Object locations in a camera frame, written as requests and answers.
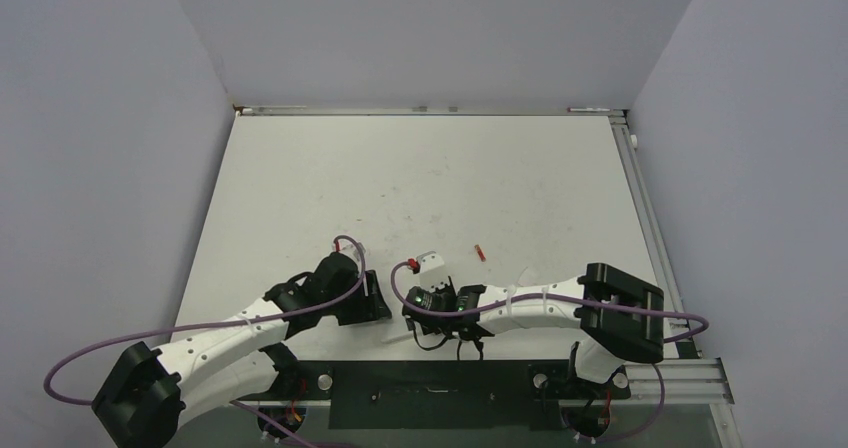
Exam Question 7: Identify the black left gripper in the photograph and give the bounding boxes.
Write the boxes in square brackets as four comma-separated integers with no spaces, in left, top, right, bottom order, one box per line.
[322,271,389,326]

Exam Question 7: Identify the red orange battery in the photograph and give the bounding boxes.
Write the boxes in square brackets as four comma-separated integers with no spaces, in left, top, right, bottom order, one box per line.
[474,244,487,263]

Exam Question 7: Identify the white red remote control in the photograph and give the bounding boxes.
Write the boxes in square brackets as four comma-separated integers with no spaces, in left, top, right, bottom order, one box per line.
[380,331,414,345]

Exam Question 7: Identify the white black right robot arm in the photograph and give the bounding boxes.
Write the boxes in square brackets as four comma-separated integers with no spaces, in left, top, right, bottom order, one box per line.
[392,263,665,396]

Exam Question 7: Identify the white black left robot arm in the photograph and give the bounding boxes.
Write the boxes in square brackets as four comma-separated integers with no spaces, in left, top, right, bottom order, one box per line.
[92,252,391,447]

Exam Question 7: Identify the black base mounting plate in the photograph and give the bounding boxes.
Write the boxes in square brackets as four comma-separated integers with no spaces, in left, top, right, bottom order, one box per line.
[251,360,631,430]

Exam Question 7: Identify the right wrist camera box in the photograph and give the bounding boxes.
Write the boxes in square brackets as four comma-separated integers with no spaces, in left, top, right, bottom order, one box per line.
[409,251,451,292]

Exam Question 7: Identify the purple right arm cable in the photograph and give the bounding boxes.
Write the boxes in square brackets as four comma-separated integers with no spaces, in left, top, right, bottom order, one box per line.
[389,261,710,346]

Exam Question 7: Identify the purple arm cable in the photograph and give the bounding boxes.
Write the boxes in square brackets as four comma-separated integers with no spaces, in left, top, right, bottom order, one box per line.
[389,261,710,346]
[43,234,369,408]

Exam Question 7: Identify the aluminium table edge rail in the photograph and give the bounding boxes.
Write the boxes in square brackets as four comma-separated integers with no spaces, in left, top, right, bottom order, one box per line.
[609,114,694,344]

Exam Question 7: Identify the aluminium back table rail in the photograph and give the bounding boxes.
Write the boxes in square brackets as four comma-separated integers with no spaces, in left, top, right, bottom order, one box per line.
[234,105,627,118]

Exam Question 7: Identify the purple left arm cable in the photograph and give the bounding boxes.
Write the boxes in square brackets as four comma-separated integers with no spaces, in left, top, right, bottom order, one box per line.
[43,234,369,408]

